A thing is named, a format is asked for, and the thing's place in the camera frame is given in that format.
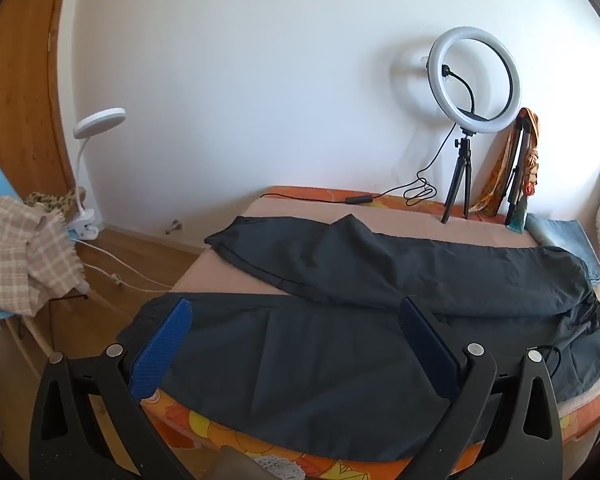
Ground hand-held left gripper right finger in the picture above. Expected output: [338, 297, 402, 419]
[399, 296, 566, 480]

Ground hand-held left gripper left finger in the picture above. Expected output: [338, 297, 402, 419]
[28, 296, 195, 480]

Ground dark grey pants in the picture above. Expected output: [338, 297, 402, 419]
[116, 214, 600, 463]

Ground grey knitted cloth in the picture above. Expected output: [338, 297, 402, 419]
[219, 444, 311, 480]

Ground beige checked cloth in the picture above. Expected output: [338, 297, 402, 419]
[0, 196, 85, 317]

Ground folded blue jeans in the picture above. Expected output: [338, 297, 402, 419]
[525, 212, 600, 286]

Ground leopard print cloth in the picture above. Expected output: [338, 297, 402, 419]
[24, 187, 88, 223]

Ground small black tripod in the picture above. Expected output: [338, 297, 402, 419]
[440, 127, 476, 225]

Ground orange patterned scarf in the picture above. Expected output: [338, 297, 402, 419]
[467, 107, 526, 218]

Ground white clip-on lamp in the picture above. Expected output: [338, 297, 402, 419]
[66, 107, 127, 241]

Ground wooden door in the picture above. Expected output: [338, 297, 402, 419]
[0, 0, 78, 201]

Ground white lamp cable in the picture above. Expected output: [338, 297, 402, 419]
[74, 237, 173, 292]

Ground black ring light cable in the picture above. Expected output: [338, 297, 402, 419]
[259, 122, 462, 207]

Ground white ring light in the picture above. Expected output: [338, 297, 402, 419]
[426, 26, 522, 135]

